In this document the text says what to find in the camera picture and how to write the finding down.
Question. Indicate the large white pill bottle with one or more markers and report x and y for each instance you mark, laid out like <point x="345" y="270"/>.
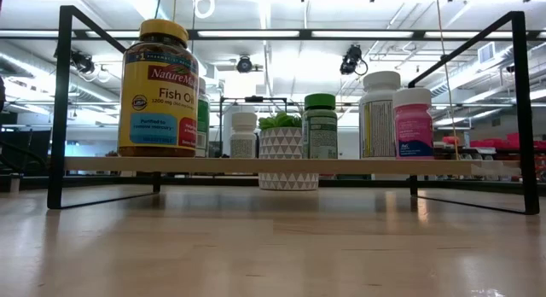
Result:
<point x="377" y="118"/>

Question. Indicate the green-capped pill bottle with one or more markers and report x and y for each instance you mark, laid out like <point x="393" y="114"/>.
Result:
<point x="320" y="130"/>

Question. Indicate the red storage bins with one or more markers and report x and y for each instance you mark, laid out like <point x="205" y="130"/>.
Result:
<point x="512" y="141"/>

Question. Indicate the succulent in patterned grey pot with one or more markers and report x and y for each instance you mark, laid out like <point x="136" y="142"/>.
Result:
<point x="288" y="139"/>

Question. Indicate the black monitor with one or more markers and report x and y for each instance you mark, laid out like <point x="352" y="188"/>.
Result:
<point x="25" y="149"/>

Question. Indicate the pink bottle with white cap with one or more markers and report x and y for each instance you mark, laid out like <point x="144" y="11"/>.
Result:
<point x="413" y="130"/>

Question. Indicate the black rig frame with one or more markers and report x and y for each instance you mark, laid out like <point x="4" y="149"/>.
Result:
<point x="305" y="33"/>

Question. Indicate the black metal shelf, wood board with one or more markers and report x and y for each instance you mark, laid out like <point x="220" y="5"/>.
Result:
<point x="256" y="165"/>

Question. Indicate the black metal stand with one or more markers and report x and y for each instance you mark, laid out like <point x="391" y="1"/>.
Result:
<point x="254" y="99"/>

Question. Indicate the gummies bottle with green label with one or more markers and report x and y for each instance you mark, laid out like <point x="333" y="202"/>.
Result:
<point x="203" y="118"/>

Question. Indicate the fish oil bottle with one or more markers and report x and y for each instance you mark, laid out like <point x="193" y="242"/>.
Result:
<point x="158" y="100"/>

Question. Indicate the small white pill bottle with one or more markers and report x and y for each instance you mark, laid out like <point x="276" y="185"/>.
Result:
<point x="243" y="135"/>

